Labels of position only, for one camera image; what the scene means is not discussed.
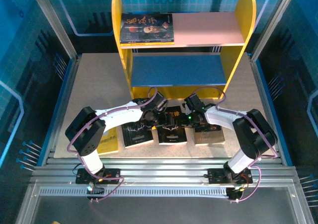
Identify black book with antlers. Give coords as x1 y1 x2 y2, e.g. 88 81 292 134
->
121 121 154 148
158 106 187 146

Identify brown gold book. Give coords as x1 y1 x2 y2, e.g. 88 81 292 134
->
193 124 226 146

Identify dark book with man portrait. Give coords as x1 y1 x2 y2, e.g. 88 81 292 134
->
119 12 175 45

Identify book with yellow spine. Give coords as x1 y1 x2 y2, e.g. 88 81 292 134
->
121 41 175 47

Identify black connector box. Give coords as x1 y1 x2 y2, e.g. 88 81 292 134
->
227 187 244 201
86 185 105 200

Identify yellow bookshelf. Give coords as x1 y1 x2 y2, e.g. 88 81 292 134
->
111 0 257 100

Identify aluminium frame rails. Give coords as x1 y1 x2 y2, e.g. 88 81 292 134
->
31 158 303 188

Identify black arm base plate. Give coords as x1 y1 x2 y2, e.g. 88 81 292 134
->
207 168 253 185
76 168 125 185

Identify purple cable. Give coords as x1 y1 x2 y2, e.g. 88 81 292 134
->
66 86 159 202
191 86 279 202

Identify grey slotted cable duct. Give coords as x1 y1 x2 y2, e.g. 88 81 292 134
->
39 186 229 198

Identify aluminium frame post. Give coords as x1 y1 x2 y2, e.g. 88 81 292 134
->
250 0 299 61
27 0 82 61

